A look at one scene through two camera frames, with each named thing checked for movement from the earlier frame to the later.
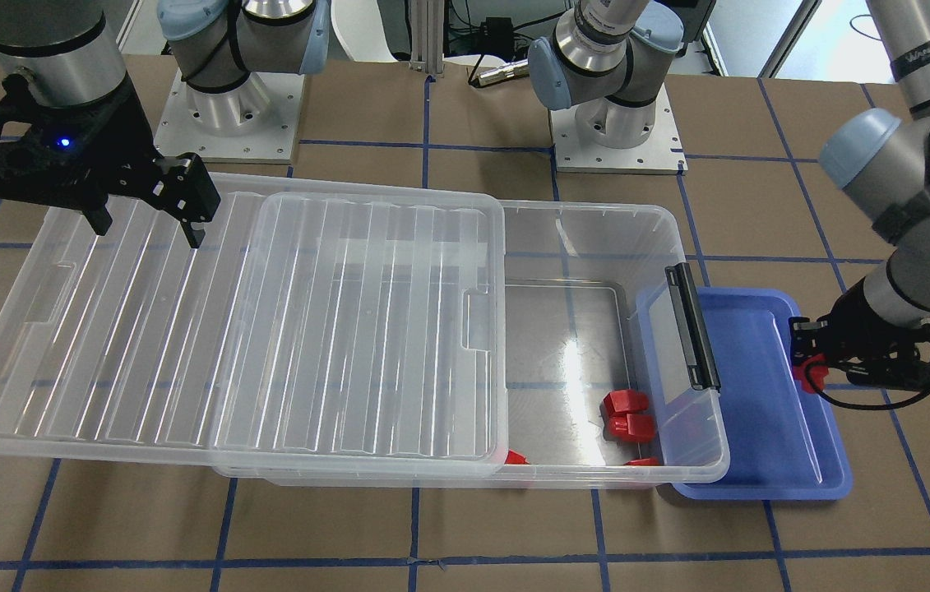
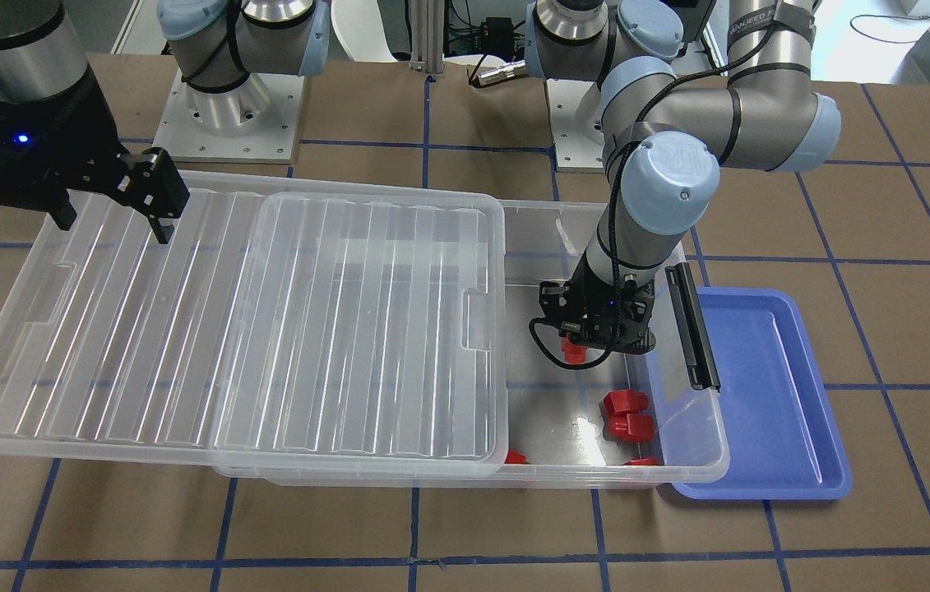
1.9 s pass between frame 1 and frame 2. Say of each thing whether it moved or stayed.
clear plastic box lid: stayed
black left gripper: moved
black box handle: stayed
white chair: stayed
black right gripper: moved
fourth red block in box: stayed
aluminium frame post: stayed
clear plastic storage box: stayed
